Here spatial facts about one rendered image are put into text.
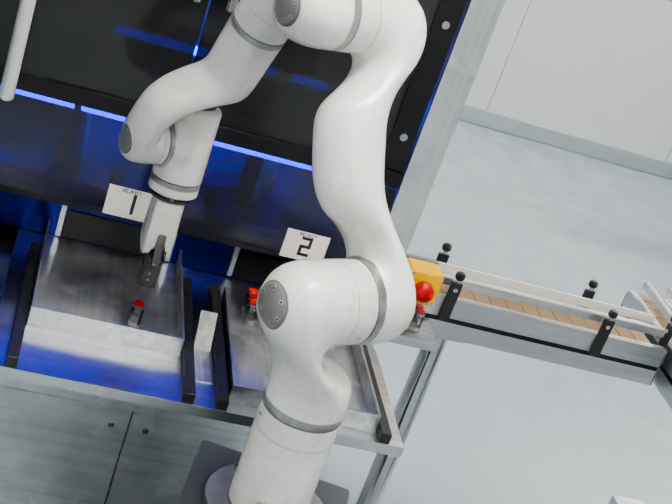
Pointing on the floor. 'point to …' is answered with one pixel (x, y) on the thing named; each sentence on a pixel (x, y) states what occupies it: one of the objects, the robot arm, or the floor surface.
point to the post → (443, 114)
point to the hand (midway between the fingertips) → (148, 272)
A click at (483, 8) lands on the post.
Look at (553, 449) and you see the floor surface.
